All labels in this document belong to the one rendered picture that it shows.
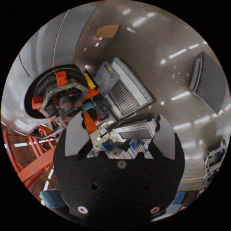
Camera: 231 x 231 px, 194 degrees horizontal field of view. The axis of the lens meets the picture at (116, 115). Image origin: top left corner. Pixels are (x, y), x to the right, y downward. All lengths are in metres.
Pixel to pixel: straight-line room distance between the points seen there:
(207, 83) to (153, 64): 0.64
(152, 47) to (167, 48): 0.19
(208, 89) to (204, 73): 0.12
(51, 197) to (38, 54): 0.56
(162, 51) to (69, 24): 0.89
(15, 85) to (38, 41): 0.30
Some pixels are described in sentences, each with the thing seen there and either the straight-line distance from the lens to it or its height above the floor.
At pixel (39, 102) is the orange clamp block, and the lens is 0.67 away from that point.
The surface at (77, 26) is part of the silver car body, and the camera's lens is 0.52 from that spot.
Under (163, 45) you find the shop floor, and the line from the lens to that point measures 1.03.
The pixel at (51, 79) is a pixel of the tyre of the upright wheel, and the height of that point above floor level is 0.93.
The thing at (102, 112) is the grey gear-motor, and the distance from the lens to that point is 1.08.
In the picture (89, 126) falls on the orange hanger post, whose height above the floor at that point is 0.64.
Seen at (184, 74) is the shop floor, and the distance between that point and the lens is 0.96.
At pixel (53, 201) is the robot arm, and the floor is 1.07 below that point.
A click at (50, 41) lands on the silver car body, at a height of 0.93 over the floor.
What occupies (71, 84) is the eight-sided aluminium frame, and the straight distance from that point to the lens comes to 0.61.
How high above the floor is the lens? 0.93
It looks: 39 degrees down
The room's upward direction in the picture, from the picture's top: 125 degrees counter-clockwise
